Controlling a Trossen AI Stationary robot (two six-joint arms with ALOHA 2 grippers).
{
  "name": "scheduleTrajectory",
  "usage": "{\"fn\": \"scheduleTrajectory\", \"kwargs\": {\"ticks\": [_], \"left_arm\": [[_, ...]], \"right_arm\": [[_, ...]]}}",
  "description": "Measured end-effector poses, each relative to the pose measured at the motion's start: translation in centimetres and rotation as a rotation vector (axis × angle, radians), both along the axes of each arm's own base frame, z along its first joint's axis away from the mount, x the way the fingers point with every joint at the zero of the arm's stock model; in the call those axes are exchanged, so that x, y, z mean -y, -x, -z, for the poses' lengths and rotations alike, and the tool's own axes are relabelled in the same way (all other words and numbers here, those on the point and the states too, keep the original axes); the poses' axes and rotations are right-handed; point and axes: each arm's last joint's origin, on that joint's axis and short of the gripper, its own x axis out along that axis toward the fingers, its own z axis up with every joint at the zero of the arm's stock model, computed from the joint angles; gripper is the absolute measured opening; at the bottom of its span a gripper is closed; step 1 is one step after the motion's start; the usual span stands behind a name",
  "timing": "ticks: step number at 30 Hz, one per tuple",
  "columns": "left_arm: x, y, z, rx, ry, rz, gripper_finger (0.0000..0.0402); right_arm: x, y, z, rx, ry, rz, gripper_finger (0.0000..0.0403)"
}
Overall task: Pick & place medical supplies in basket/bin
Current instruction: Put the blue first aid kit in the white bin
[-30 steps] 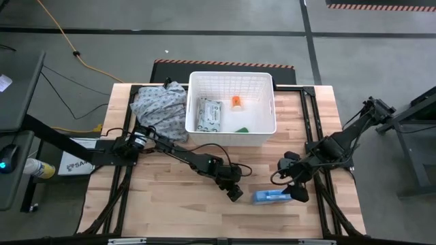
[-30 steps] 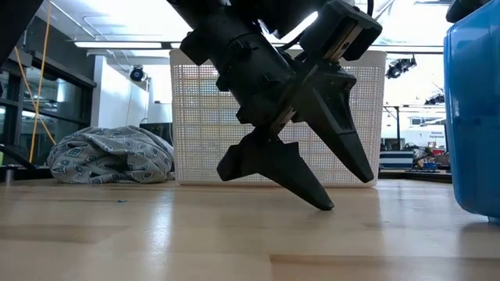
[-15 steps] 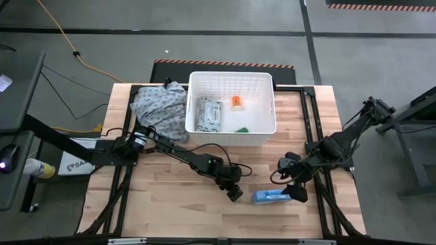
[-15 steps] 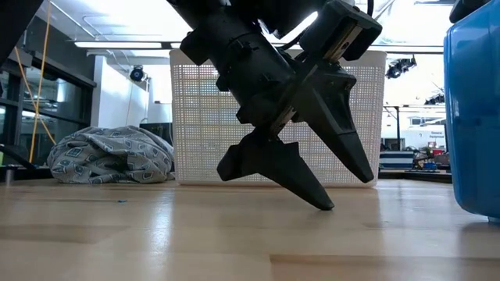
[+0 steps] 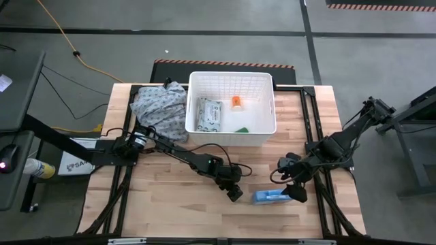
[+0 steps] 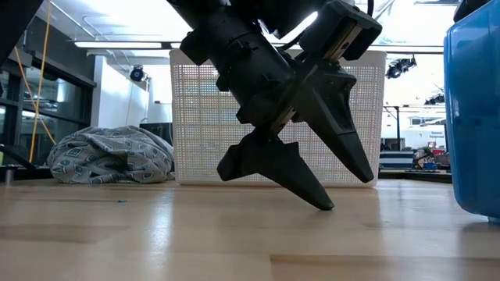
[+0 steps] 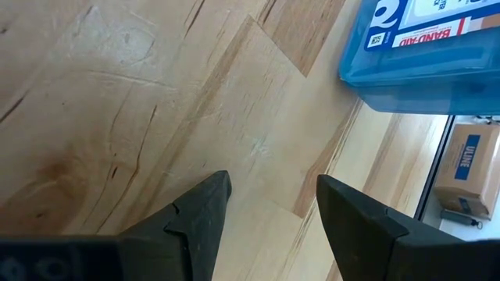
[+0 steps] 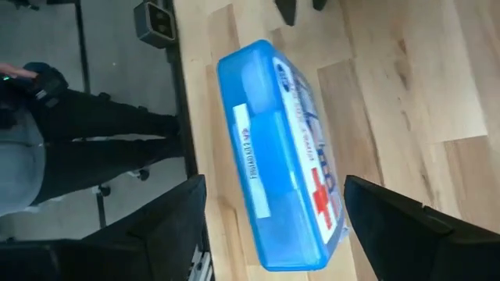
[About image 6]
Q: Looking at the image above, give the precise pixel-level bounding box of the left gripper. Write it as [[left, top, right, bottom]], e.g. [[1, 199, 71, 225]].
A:
[[180, 0, 383, 212]]

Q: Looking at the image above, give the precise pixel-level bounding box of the blue first aid kit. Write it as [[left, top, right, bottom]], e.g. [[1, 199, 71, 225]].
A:
[[443, 0, 500, 224]]

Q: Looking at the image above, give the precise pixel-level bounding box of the white perforated plastic basket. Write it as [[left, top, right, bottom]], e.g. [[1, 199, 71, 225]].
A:
[[169, 49, 388, 187]]

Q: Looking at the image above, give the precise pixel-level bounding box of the black stage light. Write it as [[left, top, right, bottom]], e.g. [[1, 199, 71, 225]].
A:
[[423, 92, 446, 106], [385, 54, 418, 80]]

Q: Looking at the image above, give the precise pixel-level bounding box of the black pipe stand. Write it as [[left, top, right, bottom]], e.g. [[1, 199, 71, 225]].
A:
[[382, 103, 446, 152]]

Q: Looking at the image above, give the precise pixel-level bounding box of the dark rectangular panel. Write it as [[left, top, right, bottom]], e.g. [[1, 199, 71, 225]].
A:
[[139, 122, 174, 146]]

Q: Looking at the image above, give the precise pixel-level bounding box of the grey patterned cloth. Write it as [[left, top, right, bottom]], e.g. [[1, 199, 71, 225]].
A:
[[46, 125, 176, 185]]

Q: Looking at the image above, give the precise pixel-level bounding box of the long ceiling light bar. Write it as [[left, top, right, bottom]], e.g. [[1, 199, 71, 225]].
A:
[[73, 41, 446, 55]]

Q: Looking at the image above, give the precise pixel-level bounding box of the black framed glass partition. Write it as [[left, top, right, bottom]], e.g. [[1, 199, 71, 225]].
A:
[[0, 38, 98, 167]]

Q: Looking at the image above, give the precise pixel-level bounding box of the round black ceiling camera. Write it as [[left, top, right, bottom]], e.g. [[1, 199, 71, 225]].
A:
[[129, 65, 146, 83]]

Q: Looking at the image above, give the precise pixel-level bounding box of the thin yellow hanging cable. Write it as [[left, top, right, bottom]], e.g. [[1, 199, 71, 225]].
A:
[[14, 47, 57, 146], [28, 0, 52, 165]]

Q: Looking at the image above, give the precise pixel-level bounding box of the black aluminium rig frame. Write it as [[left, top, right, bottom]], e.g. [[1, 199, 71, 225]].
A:
[[0, 143, 52, 187]]

